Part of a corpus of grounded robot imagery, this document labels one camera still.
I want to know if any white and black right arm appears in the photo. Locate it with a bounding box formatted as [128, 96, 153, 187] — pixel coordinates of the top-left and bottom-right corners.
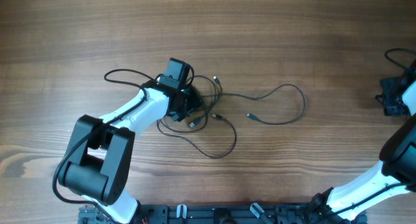
[323, 63, 415, 221]

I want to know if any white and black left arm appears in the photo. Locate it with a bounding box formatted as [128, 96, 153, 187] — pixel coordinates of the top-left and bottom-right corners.
[52, 58, 202, 223]

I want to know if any black left camera cable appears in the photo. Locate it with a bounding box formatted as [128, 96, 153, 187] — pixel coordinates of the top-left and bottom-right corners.
[51, 68, 157, 205]

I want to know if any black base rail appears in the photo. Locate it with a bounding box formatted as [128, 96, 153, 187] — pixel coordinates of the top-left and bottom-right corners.
[77, 203, 368, 224]

